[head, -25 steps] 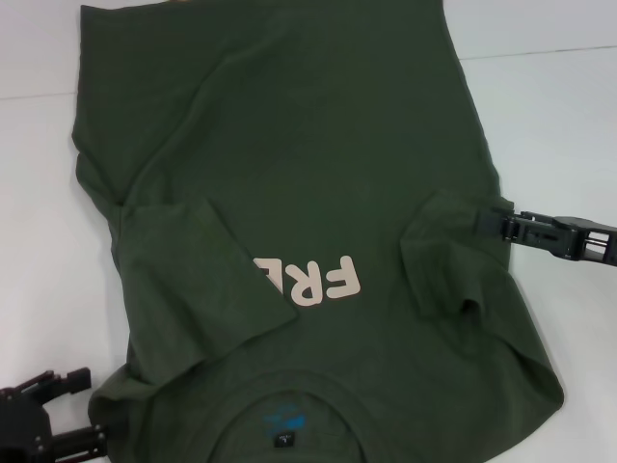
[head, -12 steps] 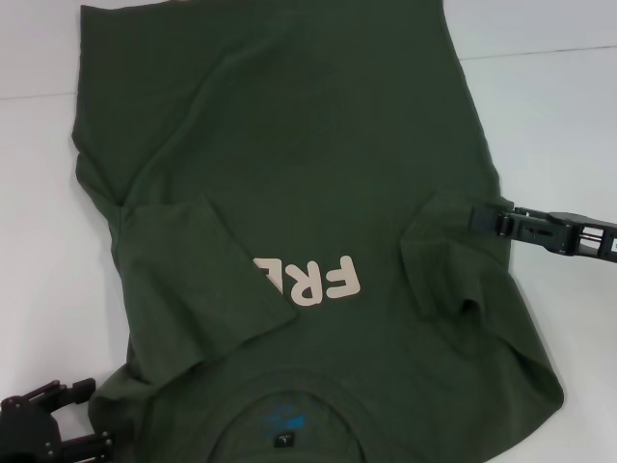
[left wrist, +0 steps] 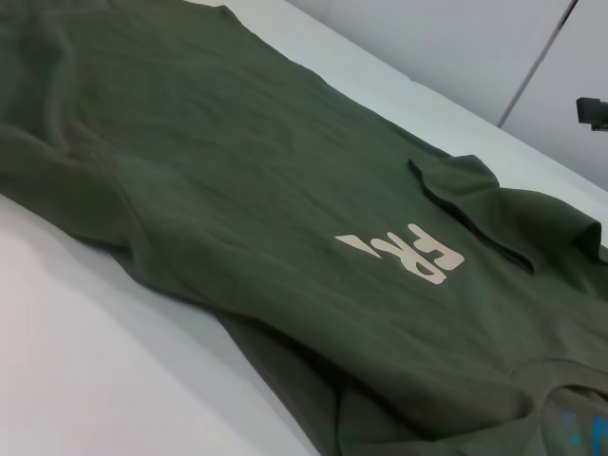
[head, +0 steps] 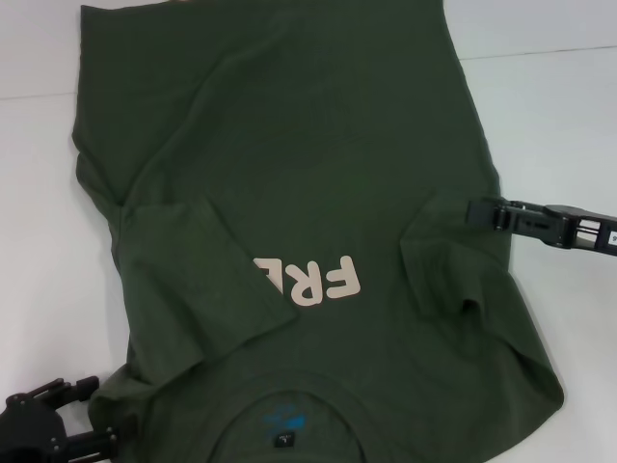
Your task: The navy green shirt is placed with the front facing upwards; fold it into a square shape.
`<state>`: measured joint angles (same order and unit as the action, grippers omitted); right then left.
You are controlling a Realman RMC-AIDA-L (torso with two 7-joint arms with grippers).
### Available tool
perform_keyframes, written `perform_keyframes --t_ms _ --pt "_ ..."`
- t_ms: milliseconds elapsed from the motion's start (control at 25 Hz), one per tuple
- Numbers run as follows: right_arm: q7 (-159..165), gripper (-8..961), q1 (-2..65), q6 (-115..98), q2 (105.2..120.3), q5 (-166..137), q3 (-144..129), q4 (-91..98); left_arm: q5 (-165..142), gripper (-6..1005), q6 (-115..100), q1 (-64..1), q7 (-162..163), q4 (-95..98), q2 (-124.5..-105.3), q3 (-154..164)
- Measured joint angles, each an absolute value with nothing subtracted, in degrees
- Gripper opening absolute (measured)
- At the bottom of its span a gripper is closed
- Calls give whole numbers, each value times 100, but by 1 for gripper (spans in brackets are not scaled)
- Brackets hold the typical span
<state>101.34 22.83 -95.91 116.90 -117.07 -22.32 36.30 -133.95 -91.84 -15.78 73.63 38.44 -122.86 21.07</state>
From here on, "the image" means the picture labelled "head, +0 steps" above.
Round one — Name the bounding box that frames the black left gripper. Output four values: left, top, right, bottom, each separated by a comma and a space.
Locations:
0, 373, 127, 463

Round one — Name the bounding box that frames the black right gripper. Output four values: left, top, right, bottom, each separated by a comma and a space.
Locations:
466, 194, 617, 256

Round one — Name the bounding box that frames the dark green FREE! t-shirt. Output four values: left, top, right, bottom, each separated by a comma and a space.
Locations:
70, 0, 566, 463

